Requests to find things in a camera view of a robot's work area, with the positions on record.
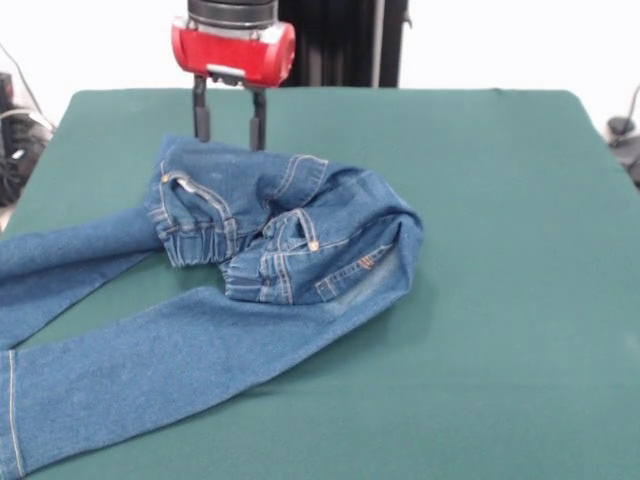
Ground blue denim jeans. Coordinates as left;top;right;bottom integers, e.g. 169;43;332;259
0;132;426;479

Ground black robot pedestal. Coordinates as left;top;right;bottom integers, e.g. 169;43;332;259
269;0;414;90

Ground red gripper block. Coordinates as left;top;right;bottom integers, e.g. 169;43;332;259
170;15;297;153

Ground dark green table cloth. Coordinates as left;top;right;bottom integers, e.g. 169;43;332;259
0;87;640;480

